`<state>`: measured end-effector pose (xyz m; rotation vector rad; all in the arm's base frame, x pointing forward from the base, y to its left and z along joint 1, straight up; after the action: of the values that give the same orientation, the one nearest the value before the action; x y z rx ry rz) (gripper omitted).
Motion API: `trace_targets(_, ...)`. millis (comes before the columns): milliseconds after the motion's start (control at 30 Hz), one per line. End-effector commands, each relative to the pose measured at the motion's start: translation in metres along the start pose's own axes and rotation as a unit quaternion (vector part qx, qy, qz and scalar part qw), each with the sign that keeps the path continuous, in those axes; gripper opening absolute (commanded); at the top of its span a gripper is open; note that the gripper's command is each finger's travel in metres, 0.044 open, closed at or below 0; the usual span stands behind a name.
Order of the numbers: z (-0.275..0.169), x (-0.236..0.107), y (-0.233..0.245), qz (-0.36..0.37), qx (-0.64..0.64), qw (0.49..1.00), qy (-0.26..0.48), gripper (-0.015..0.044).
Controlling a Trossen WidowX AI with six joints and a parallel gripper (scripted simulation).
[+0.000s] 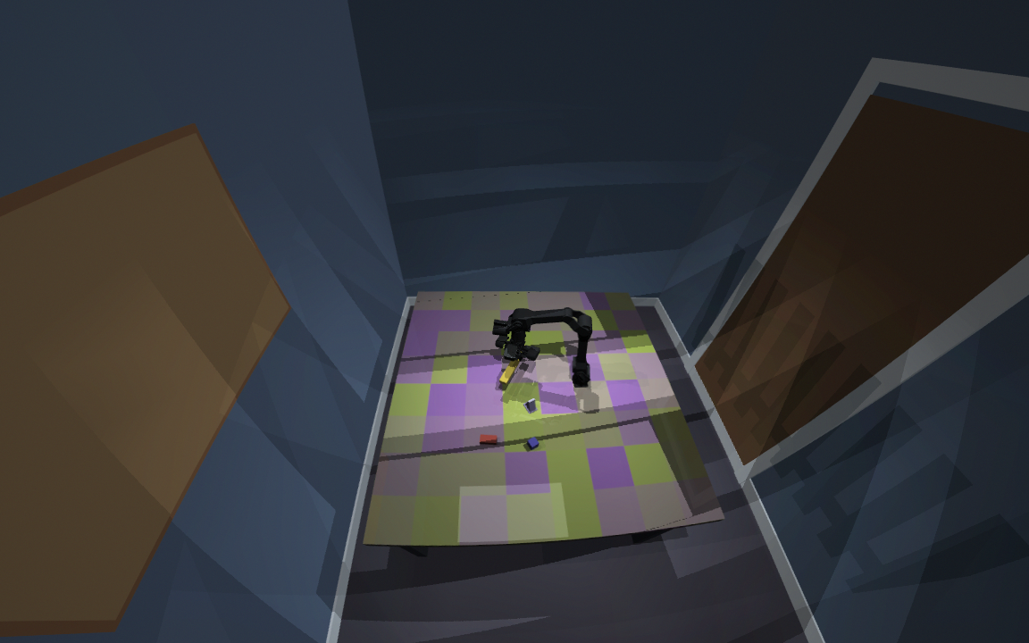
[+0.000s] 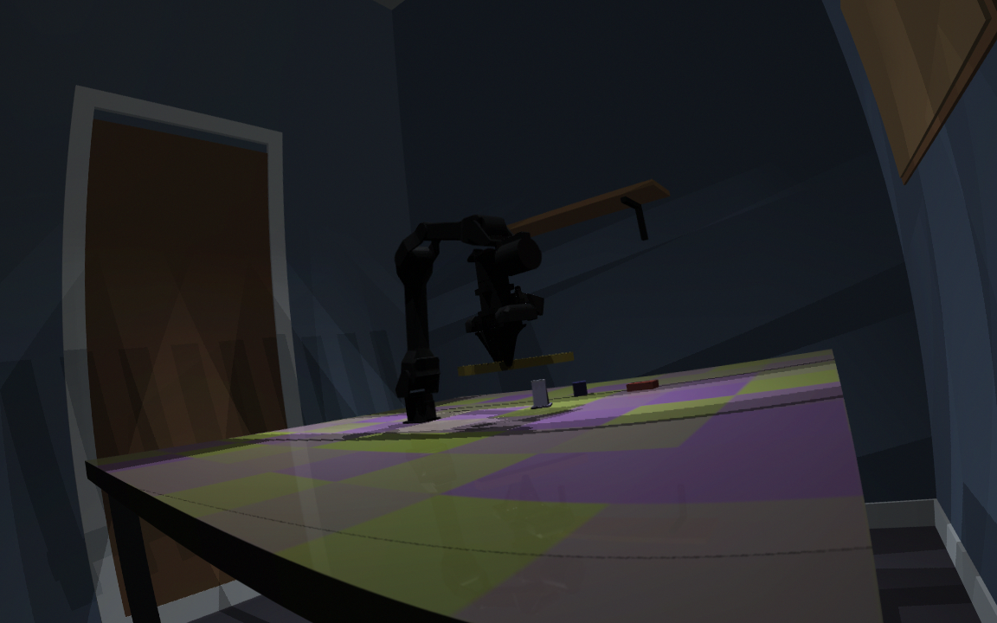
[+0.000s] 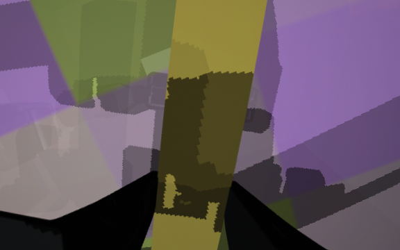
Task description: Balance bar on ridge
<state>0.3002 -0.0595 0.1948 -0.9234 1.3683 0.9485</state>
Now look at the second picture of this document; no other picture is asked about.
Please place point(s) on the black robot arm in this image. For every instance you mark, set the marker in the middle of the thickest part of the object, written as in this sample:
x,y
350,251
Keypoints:
x,y
513,254

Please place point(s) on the reddish-brown rectangular block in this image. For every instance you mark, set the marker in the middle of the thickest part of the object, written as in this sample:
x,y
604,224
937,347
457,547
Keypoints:
x,y
642,385

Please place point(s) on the yellow bar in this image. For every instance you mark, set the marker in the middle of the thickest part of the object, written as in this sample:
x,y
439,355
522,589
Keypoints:
x,y
517,364

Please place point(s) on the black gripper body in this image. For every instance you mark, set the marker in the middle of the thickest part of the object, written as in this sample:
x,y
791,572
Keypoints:
x,y
496,307

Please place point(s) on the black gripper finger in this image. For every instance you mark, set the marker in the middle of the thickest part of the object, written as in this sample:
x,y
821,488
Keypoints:
x,y
488,341
505,338

